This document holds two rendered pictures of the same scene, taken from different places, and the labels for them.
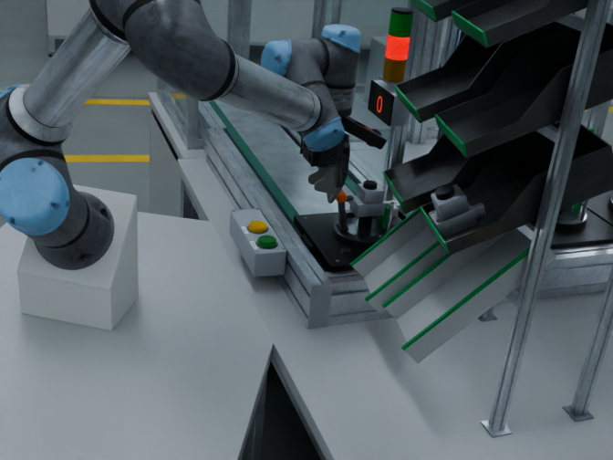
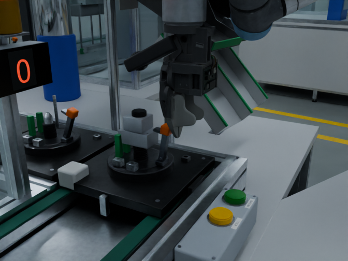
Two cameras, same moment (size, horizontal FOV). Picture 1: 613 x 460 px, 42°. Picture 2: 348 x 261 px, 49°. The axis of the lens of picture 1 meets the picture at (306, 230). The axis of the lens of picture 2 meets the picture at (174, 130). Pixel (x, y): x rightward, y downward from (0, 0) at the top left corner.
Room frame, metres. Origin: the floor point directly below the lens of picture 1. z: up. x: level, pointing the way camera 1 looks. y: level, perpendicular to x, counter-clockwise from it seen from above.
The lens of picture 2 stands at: (1.99, 0.48, 1.33)
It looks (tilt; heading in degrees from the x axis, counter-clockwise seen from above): 21 degrees down; 230
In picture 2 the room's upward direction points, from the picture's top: straight up
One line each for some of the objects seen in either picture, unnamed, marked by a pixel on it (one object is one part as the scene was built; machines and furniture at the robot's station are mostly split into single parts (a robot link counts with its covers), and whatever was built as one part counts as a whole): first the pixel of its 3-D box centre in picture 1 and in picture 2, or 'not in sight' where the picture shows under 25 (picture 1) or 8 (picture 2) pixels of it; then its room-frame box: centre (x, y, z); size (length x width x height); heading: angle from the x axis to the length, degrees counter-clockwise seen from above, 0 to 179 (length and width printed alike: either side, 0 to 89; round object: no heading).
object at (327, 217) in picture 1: (362, 238); (141, 170); (1.57, -0.12, 0.96); 0.24 x 0.24 x 0.02; 22
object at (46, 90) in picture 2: not in sight; (59, 67); (1.31, -1.09, 1.00); 0.16 x 0.16 x 0.27
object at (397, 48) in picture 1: (398, 46); not in sight; (1.79, -0.16, 1.34); 0.05 x 0.05 x 0.05
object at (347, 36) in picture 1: (337, 56); not in sight; (1.53, -0.03, 1.37); 0.09 x 0.08 x 0.11; 122
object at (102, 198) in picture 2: not in sight; (104, 205); (1.69, -0.08, 0.95); 0.01 x 0.01 x 0.04; 22
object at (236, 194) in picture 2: (266, 243); (234, 198); (1.51, 0.08, 0.96); 0.04 x 0.04 x 0.02
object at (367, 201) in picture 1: (372, 197); (135, 126); (1.57, -0.13, 1.06); 0.08 x 0.04 x 0.07; 111
